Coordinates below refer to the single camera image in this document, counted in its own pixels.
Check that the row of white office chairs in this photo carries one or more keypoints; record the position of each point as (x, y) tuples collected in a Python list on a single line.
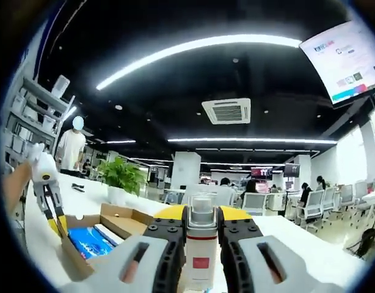
[(315, 198)]

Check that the dark hanging monitor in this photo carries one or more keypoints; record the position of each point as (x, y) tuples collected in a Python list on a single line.
[(292, 169)]

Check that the brown cardboard shoe box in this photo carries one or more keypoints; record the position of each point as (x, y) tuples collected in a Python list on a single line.
[(120, 218)]

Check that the grey metal storage shelf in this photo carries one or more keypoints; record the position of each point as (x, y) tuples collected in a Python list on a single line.
[(31, 116)]

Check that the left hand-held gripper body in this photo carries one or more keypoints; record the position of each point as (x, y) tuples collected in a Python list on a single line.
[(44, 166)]

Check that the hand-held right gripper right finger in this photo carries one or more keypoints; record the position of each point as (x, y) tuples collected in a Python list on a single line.
[(267, 265)]

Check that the small black object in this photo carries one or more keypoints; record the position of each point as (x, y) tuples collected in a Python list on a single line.
[(78, 187)]

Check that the white carton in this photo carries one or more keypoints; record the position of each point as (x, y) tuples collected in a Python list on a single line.
[(109, 233)]

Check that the ceiling air conditioner vent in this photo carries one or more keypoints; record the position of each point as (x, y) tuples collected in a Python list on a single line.
[(226, 111)]

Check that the blue soft tissue pack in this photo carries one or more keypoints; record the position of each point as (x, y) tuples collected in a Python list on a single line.
[(89, 244)]

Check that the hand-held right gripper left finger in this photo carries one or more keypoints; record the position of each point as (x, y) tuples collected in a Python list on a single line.
[(135, 265)]

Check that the large pink-white display screen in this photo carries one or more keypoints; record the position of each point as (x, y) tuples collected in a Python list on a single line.
[(346, 61)]

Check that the potted green plant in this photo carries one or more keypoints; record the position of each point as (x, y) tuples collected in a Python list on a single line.
[(123, 174)]

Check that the white spray bottle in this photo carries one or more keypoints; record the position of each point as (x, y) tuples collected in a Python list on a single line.
[(201, 244)]

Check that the red hanging screen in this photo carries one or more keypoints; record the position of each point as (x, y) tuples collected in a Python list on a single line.
[(261, 173)]

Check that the white ceiling light strip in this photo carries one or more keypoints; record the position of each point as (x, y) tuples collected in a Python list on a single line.
[(251, 139), (236, 38)]

